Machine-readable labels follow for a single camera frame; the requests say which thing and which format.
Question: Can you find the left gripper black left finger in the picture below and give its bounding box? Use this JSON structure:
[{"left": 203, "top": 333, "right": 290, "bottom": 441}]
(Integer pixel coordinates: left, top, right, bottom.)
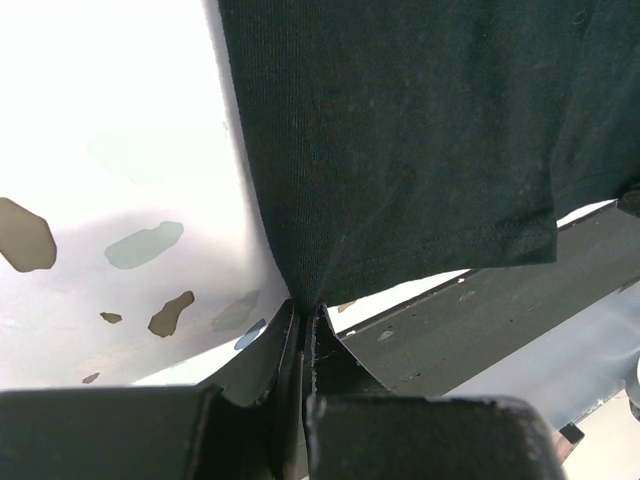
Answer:
[{"left": 1, "top": 302, "right": 300, "bottom": 479}]

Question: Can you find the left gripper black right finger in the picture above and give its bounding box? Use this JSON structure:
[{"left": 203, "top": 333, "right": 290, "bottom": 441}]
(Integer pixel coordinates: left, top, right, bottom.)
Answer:
[{"left": 302, "top": 304, "right": 564, "bottom": 479}]

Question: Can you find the black t shirt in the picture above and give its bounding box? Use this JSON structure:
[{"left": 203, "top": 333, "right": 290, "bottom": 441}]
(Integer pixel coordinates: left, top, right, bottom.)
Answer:
[{"left": 218, "top": 1, "right": 639, "bottom": 308}]

